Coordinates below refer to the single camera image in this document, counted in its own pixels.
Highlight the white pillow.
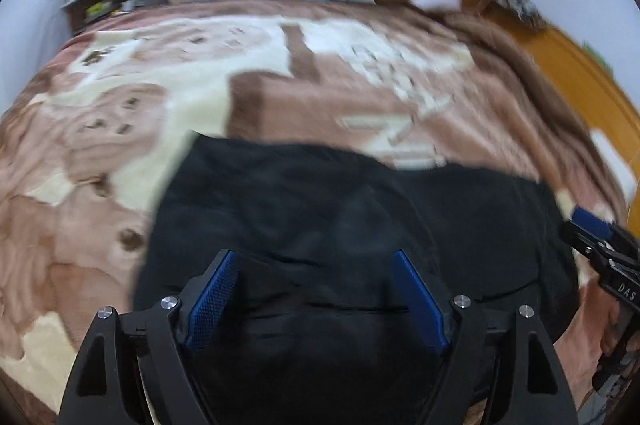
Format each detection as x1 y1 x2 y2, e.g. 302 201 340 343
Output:
590 128 638 204

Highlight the brown bear print blanket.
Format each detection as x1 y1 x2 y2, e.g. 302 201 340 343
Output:
1 0 628 424

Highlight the black quilted jacket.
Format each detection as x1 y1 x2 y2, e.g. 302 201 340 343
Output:
132 137 579 424

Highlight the power strip with wires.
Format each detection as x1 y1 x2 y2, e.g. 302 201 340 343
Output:
488 0 548 30

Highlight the wooden headboard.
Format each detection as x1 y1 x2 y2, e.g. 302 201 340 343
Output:
491 11 640 186

